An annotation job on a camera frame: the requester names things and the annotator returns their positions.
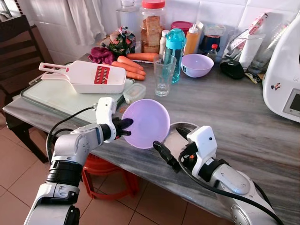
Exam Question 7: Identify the round lilac plastic plate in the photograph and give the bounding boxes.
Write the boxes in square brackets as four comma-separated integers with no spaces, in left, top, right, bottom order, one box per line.
[121,99,171,150]

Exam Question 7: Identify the round steel plate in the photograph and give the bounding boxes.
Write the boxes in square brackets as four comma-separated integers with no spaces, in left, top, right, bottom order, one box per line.
[162,122,197,158]

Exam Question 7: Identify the small clear plastic container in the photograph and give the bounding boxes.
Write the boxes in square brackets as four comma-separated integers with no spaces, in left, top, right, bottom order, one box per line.
[123,82,147,105]

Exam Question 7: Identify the red plastic stool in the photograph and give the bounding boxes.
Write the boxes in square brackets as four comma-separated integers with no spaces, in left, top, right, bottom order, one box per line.
[82,154,140,201]

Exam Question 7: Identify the clear drinking glass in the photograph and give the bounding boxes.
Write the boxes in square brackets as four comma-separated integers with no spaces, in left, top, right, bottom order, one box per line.
[153,55,177,97]

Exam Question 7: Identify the white mandoline slicer box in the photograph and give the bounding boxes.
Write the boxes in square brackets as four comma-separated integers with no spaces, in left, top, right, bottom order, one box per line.
[38,60,127,94]

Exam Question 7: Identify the lilac plastic bowl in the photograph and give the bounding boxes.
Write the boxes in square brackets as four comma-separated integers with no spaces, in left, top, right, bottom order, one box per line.
[181,54,215,78]

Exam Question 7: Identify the maroon crumpled cloth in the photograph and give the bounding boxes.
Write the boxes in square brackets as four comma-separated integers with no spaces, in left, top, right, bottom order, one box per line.
[88,46,115,65]

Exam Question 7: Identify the pale green cutting board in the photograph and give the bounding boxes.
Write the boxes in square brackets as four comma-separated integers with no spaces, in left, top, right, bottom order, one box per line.
[20,77,134,123]

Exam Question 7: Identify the black pouch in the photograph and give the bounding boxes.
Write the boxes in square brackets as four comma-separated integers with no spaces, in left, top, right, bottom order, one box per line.
[220,60,245,79]

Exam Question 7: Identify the small red capped bottle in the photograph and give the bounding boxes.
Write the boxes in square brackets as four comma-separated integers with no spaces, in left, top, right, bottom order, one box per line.
[208,44,218,61]

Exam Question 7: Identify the small white bottle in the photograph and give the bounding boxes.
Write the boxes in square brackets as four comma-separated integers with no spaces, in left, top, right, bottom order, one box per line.
[159,30,169,54]

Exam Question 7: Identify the orange squeeze bottle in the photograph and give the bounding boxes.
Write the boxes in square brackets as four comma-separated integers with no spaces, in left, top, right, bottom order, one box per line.
[184,22,201,56]

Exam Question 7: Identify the teal lidded water bottle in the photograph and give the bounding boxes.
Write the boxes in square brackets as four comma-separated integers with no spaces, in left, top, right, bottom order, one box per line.
[164,28,187,85]

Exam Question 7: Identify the dark filled glass jar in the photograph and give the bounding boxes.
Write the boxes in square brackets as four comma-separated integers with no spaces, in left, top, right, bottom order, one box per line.
[199,23,225,53]

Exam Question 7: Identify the large red lidded jar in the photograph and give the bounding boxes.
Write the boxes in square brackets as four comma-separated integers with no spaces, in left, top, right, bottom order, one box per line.
[140,0,166,53]

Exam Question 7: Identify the dark red lidded tub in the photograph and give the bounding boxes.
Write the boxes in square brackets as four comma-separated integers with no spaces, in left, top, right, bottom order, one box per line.
[170,21,194,36]

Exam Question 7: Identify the clear glass jar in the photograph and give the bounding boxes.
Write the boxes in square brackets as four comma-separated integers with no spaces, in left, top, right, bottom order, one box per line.
[117,0,140,33]

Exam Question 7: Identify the white hanging towel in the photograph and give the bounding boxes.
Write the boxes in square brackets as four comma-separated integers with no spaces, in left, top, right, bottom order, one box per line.
[66,0,106,46]

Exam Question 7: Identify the white kitchen food processor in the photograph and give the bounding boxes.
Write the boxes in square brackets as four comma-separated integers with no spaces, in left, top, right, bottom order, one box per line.
[262,14,300,123]

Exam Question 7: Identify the dark wooden chair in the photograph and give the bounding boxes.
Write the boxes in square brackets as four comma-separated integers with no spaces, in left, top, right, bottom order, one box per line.
[0,14,54,165]

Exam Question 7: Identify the red white printed packet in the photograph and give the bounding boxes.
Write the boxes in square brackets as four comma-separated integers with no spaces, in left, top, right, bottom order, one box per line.
[233,13,269,50]

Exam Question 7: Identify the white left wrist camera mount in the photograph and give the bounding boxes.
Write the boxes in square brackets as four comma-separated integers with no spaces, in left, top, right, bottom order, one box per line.
[95,97,117,129]

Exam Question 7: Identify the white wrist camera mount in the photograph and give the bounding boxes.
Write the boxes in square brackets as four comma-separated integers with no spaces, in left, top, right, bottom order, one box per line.
[187,126,218,165]
[95,97,117,129]

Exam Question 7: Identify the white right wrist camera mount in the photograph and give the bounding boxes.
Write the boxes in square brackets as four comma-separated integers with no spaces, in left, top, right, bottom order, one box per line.
[187,126,218,165]

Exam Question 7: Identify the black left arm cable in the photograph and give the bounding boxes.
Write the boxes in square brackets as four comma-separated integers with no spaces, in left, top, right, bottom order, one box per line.
[45,105,98,162]

